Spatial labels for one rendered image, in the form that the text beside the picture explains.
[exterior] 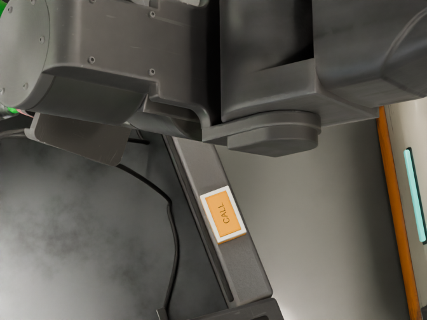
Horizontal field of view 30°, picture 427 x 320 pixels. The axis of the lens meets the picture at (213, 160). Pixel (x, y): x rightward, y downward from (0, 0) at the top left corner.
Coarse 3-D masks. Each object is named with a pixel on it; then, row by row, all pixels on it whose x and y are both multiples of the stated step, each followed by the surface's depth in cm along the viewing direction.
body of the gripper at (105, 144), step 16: (128, 0) 50; (32, 128) 47; (48, 128) 47; (64, 128) 48; (80, 128) 49; (96, 128) 50; (112, 128) 50; (128, 128) 51; (48, 144) 48; (64, 144) 48; (80, 144) 49; (96, 144) 50; (112, 144) 50; (96, 160) 50; (112, 160) 51
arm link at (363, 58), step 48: (240, 0) 36; (288, 0) 35; (336, 0) 33; (384, 0) 31; (240, 48) 36; (288, 48) 35; (336, 48) 32; (384, 48) 31; (240, 96) 35; (288, 96) 34; (336, 96) 34; (384, 96) 34
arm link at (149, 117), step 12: (144, 108) 39; (156, 108) 39; (168, 108) 40; (180, 108) 40; (132, 120) 44; (144, 120) 42; (156, 120) 41; (168, 120) 40; (180, 120) 41; (192, 120) 41; (156, 132) 44; (168, 132) 42; (180, 132) 41; (192, 132) 41
